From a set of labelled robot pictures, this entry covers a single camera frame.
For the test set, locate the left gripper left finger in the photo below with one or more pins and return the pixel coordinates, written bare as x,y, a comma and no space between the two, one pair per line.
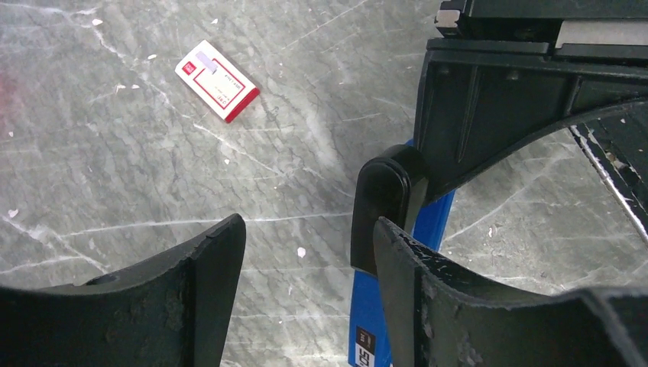
172,309

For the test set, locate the blue stapler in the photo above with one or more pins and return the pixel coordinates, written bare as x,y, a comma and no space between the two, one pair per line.
390,211

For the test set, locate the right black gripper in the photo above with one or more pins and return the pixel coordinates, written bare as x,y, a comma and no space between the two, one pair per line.
480,101

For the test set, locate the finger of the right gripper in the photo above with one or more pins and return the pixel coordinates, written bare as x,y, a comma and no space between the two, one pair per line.
617,147

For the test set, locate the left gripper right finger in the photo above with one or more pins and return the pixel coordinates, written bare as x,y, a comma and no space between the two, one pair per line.
466,319

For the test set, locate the red white staple box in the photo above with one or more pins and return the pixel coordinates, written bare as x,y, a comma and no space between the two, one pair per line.
216,81

